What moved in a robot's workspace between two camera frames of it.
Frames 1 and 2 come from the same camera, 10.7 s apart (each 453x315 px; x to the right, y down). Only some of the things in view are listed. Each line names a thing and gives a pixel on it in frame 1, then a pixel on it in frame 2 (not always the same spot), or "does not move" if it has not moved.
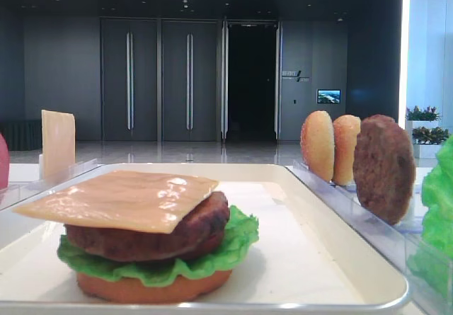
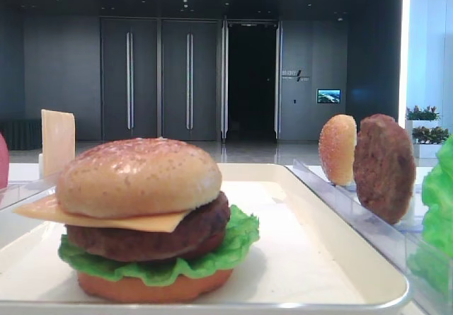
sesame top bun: (317, 144) → (136, 177)
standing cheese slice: (58, 139) does not move
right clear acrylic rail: (429, 275) does not move
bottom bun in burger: (127, 292) does not move
